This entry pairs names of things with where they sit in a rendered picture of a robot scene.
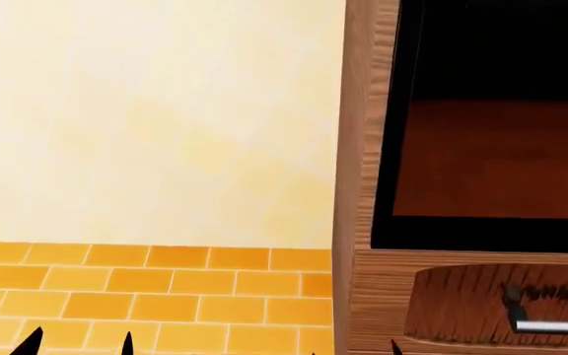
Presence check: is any wooden drawer front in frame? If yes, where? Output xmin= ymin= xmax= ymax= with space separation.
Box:
xmin=347 ymin=248 xmax=568 ymax=343

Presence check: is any wooden kitchen cabinet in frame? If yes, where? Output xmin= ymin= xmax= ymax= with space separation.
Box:
xmin=331 ymin=0 xmax=568 ymax=355

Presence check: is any silver bar drawer handle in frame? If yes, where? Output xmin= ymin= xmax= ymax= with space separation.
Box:
xmin=503 ymin=283 xmax=568 ymax=336

